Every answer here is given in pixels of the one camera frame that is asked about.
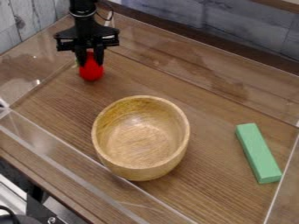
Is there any green rectangular block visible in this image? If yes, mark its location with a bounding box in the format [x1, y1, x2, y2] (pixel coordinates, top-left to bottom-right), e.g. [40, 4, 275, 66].
[236, 123, 283, 184]

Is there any black stand lower left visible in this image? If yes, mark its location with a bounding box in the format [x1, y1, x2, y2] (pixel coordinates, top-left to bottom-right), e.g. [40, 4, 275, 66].
[0, 157, 75, 224]

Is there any red plush strawberry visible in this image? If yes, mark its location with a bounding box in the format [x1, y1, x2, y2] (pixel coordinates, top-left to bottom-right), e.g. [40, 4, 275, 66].
[79, 52, 104, 81]

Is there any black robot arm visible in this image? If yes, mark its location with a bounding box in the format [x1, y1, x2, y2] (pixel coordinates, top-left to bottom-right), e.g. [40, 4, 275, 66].
[54, 0, 120, 67]

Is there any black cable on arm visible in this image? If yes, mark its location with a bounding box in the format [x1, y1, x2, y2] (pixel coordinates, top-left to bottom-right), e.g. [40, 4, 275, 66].
[95, 1, 116, 29]

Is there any wooden bowl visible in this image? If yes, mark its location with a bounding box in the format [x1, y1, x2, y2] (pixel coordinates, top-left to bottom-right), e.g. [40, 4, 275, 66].
[91, 95, 191, 181]

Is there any clear acrylic tray enclosure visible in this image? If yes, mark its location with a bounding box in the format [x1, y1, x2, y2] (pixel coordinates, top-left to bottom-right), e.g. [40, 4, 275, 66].
[0, 16, 299, 224]

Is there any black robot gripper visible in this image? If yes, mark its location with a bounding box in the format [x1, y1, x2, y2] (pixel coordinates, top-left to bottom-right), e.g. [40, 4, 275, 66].
[52, 16, 122, 68]

